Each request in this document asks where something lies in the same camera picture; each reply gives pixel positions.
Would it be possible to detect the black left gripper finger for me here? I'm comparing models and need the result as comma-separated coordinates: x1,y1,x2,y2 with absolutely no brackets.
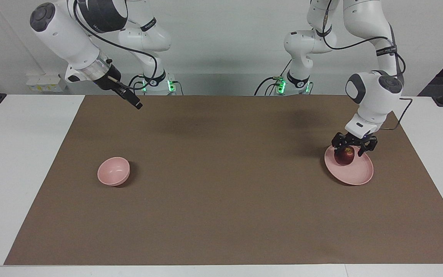
332,133,347,158
357,138,378,157

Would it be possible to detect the pink bowl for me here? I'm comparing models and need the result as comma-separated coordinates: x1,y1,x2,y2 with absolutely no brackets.
97,157,130,187

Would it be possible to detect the dark red apple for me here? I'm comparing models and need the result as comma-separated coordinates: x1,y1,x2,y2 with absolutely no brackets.
334,146,355,166

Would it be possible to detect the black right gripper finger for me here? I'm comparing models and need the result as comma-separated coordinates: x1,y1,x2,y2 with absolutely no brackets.
123,88,143,107
118,89,141,110

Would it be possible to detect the white wall socket box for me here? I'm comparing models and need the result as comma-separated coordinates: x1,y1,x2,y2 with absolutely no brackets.
26,74,68,93

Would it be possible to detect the black left base cable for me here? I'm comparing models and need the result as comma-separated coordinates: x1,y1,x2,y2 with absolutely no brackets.
254,60,293,96

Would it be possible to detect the black base cable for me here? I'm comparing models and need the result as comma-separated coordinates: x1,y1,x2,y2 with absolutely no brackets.
254,60,293,96
128,74,146,95

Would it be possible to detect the brown table mat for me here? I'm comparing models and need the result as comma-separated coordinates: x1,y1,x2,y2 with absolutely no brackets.
4,95,443,266

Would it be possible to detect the black right base cable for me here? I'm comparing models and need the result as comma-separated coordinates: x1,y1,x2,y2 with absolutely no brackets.
128,74,146,95

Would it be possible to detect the pink plate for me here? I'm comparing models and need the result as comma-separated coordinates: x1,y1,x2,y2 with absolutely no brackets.
324,144,374,186

